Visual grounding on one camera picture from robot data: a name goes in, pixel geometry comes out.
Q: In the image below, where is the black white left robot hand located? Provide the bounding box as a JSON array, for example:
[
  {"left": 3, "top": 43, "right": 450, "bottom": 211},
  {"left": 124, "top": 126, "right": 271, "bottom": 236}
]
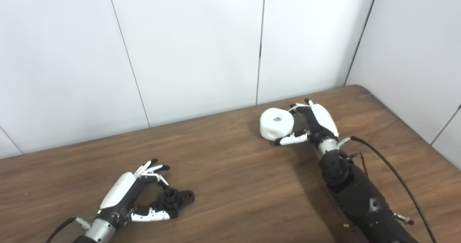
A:
[{"left": 94, "top": 158, "right": 171, "bottom": 229}]

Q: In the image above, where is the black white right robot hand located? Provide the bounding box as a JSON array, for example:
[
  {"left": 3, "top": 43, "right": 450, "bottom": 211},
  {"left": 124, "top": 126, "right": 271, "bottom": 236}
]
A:
[{"left": 274, "top": 98, "right": 340, "bottom": 146}]

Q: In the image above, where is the round white plastic piece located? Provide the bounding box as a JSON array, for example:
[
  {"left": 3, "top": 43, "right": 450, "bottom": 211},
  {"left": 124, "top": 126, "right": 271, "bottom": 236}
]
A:
[{"left": 260, "top": 108, "right": 295, "bottom": 140}]

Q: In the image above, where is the black plastic holder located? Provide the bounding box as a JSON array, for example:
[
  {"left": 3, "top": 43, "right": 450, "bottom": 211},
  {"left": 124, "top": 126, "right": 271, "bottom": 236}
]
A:
[{"left": 151, "top": 188, "right": 195, "bottom": 215}]

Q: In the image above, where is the silver connector plug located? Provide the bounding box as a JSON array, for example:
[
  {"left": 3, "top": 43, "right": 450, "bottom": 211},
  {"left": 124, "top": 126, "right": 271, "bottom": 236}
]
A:
[{"left": 394, "top": 212, "right": 414, "bottom": 225}]

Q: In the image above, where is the thin black wire loop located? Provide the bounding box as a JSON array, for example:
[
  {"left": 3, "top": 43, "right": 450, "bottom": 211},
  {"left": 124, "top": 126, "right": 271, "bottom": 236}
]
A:
[{"left": 348, "top": 152, "right": 368, "bottom": 175}]

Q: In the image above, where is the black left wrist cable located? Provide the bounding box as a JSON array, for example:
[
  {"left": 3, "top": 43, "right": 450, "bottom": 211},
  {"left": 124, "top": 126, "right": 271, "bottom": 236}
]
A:
[{"left": 45, "top": 217, "right": 92, "bottom": 243}]

